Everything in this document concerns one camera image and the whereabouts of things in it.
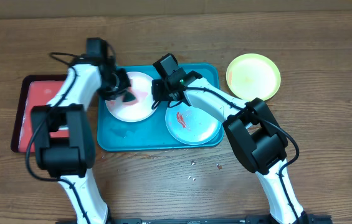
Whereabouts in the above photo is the dark green sponge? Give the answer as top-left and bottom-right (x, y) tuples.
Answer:
(122, 90), (136, 103)

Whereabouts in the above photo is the white plate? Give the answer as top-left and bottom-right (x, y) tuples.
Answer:
(105, 72), (155, 122)

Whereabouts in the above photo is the light blue plate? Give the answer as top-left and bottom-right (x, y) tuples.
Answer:
(164, 104), (224, 147)

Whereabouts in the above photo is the yellow-green plate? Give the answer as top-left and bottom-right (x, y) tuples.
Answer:
(226, 54), (282, 101)

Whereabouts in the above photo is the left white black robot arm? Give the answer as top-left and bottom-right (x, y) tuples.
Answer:
(26, 37), (136, 223)

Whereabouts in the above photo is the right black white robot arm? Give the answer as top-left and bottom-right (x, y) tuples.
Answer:
(152, 54), (308, 223)

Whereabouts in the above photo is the teal plastic tray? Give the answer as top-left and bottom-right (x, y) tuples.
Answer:
(97, 63), (225, 152)

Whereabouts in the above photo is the red tray with dark rim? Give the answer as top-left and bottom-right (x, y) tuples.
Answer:
(10, 75), (66, 153)

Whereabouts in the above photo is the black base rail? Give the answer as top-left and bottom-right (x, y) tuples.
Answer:
(55, 214), (333, 224)

